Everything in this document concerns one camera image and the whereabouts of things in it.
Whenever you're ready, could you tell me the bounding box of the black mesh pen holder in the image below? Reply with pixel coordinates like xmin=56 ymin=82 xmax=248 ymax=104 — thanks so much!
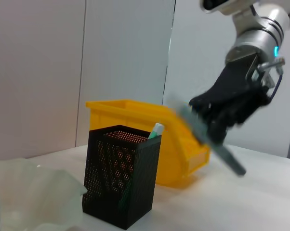
xmin=81 ymin=124 xmax=163 ymax=230

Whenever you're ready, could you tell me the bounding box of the green utility knife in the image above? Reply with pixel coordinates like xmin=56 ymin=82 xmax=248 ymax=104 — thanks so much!
xmin=118 ymin=122 xmax=166 ymax=210

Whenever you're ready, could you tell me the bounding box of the pale green glass fruit plate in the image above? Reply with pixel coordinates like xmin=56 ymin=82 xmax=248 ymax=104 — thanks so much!
xmin=0 ymin=157 xmax=88 ymax=231

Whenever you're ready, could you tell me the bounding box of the right gripper connector cable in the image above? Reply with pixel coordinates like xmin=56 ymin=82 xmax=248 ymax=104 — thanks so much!
xmin=256 ymin=56 xmax=287 ymax=100

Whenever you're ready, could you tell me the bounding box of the grey marker pen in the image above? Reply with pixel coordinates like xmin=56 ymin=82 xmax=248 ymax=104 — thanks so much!
xmin=175 ymin=102 xmax=247 ymax=178

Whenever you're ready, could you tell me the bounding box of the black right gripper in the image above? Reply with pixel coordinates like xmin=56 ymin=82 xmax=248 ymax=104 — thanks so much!
xmin=190 ymin=51 xmax=273 ymax=145

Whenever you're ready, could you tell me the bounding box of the yellow plastic storage bin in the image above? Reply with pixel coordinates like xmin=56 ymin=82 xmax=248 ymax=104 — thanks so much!
xmin=85 ymin=99 xmax=211 ymax=191

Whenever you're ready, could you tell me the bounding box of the white partition board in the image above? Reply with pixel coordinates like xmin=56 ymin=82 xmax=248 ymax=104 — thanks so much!
xmin=75 ymin=0 xmax=176 ymax=148

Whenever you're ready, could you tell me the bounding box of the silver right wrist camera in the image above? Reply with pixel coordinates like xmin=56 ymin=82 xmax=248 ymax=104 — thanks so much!
xmin=198 ymin=0 xmax=257 ymax=15

